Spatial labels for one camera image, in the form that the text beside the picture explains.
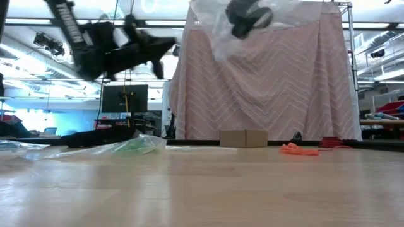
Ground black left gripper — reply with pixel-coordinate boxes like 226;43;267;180
94;33;177;81

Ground black rubber band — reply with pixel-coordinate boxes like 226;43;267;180
225;0;260;23
231;6;274;40

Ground long green rubber band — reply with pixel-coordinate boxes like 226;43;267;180
116;141;156;155

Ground orange rubber band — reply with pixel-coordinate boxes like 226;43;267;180
278;142;320;157

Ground white cabinet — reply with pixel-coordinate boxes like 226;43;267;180
161;81;177;133

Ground black computer monitor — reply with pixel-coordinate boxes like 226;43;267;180
101;84;149;114

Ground black ceiling track lights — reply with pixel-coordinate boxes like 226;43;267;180
33;32;66;58

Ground small cardboard box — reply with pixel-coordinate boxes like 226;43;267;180
220;129;268;148

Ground pink chevron cloth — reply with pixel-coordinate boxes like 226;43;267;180
169;0;362;142

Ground silver metal rack pole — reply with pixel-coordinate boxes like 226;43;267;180
331;1;363;142

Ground red black tape roll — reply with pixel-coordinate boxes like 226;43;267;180
319;136;345;148

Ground wooden side table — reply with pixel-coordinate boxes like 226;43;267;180
359;119;404;128

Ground red storage bin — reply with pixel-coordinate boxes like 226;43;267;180
375;100;404;115

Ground yellow hanging cable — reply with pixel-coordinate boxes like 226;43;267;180
124;69;131;129

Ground black aluminium table frame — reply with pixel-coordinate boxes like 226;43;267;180
0;137;404;152

